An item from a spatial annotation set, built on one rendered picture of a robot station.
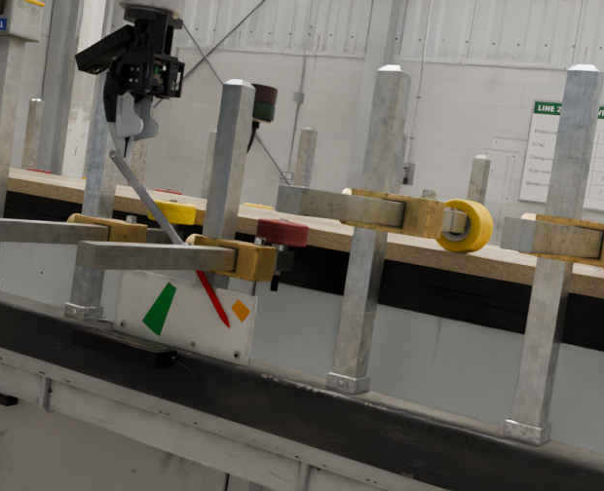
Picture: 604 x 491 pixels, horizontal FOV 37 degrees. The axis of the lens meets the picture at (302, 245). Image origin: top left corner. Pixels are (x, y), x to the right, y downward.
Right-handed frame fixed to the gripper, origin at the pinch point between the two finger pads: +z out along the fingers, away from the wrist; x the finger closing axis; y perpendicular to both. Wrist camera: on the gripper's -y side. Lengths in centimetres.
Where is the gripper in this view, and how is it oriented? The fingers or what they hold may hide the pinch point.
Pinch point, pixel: (120, 148)
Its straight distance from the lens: 137.2
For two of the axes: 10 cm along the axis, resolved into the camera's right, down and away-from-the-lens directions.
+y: 8.4, 1.5, -5.2
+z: -1.4, 9.9, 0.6
